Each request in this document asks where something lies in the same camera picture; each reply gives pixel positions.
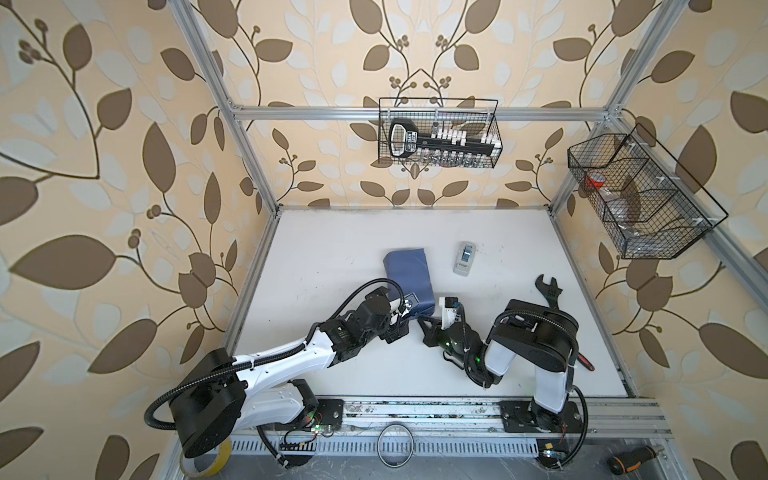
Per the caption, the orange handled screwdriver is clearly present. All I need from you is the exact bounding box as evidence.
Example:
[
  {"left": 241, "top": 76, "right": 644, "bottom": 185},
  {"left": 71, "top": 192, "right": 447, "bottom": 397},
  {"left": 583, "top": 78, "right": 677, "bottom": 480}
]
[{"left": 606, "top": 445, "right": 663, "bottom": 476}]

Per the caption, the black socket set holder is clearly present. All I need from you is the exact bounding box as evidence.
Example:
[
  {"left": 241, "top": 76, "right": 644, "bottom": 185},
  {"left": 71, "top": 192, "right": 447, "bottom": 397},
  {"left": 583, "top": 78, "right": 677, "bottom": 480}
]
[{"left": 383, "top": 118, "right": 502, "bottom": 159}]

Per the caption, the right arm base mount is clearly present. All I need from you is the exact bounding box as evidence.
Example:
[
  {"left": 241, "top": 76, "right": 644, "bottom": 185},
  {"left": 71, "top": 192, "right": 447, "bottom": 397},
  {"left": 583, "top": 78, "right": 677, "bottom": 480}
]
[{"left": 499, "top": 400, "right": 584, "bottom": 435}]

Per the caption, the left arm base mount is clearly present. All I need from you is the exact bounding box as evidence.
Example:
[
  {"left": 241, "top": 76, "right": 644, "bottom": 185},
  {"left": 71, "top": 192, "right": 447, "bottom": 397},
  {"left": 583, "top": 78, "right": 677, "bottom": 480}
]
[{"left": 281, "top": 395, "right": 345, "bottom": 433}]

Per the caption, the blue wrapping paper sheet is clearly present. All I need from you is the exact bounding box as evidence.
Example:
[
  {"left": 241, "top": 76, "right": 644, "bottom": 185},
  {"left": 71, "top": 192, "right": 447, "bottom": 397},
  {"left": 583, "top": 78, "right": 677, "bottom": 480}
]
[{"left": 383, "top": 248, "right": 436, "bottom": 316}]

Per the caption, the wire basket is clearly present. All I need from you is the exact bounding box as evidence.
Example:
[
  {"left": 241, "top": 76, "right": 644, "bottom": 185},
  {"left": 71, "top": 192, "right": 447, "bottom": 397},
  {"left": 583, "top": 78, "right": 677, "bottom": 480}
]
[
  {"left": 567, "top": 124, "right": 728, "bottom": 260},
  {"left": 377, "top": 96, "right": 503, "bottom": 169}
]

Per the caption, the grey cable loop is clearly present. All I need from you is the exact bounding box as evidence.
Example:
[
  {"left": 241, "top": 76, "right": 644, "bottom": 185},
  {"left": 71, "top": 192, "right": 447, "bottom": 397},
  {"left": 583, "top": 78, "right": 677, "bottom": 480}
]
[{"left": 376, "top": 422, "right": 416, "bottom": 469}]

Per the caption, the back wire basket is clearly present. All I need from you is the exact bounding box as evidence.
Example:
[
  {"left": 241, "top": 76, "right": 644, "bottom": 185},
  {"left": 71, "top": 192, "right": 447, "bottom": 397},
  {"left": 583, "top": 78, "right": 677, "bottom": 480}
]
[{"left": 377, "top": 96, "right": 503, "bottom": 169}]

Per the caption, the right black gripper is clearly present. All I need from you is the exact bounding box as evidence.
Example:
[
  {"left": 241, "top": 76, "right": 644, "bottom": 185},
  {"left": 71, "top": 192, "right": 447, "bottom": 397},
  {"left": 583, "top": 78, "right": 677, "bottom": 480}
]
[{"left": 418, "top": 315, "right": 472, "bottom": 369}]

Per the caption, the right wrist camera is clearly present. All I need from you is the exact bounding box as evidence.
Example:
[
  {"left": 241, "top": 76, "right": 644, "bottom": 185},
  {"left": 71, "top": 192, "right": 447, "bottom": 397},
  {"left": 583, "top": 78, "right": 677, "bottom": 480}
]
[{"left": 439, "top": 296, "right": 465, "bottom": 331}]

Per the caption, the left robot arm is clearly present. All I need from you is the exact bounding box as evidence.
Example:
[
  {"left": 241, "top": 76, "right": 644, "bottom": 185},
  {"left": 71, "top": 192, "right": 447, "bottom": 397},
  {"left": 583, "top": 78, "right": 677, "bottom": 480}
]
[{"left": 143, "top": 278, "right": 419, "bottom": 459}]

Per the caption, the right wire basket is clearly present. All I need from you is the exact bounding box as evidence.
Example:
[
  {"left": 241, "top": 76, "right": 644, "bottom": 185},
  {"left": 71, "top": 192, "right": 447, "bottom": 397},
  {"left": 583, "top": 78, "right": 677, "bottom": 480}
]
[{"left": 567, "top": 124, "right": 728, "bottom": 260}]

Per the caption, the yellow tape roll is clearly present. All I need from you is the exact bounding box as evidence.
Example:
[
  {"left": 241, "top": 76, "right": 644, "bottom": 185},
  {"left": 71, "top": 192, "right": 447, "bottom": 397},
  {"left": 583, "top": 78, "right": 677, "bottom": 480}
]
[{"left": 195, "top": 438, "right": 232, "bottom": 478}]

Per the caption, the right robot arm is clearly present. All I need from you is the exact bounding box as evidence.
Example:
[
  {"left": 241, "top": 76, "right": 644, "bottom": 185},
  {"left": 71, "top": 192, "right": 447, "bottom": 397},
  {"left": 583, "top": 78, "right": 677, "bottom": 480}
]
[{"left": 418, "top": 300, "right": 579, "bottom": 415}]

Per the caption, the black adjustable wrench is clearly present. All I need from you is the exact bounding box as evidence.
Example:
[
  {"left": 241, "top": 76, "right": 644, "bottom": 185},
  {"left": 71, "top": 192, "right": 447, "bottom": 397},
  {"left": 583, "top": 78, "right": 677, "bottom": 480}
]
[{"left": 535, "top": 274, "right": 562, "bottom": 310}]

